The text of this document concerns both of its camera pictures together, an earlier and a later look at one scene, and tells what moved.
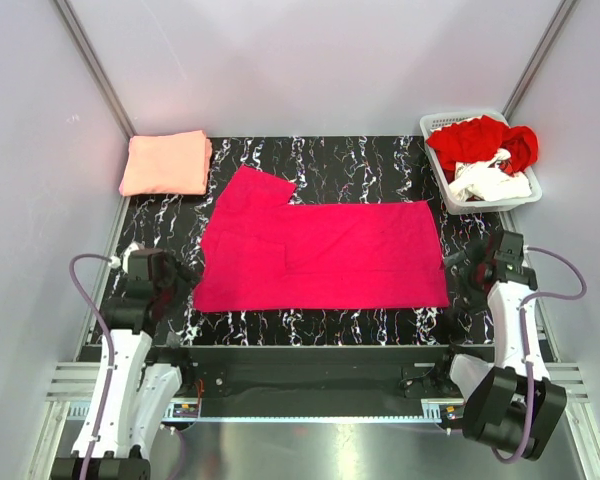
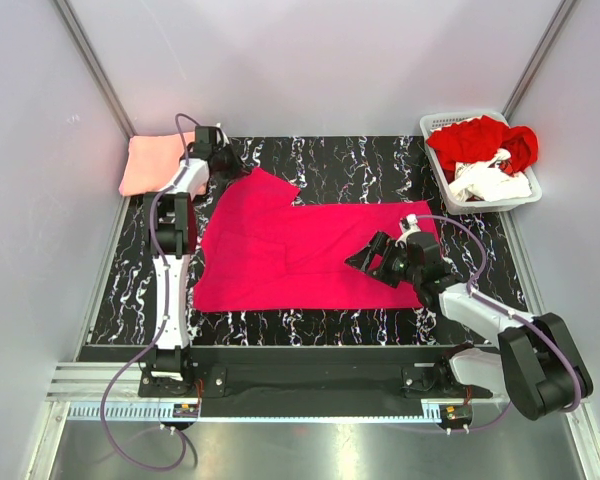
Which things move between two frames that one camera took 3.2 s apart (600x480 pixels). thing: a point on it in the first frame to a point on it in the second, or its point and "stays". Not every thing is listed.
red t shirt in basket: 479,138 stays
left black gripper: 185,275 to 237,169
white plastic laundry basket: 463,206 stays
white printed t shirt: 487,180 stays
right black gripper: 471,300 to 384,247
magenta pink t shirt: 261,253 stays
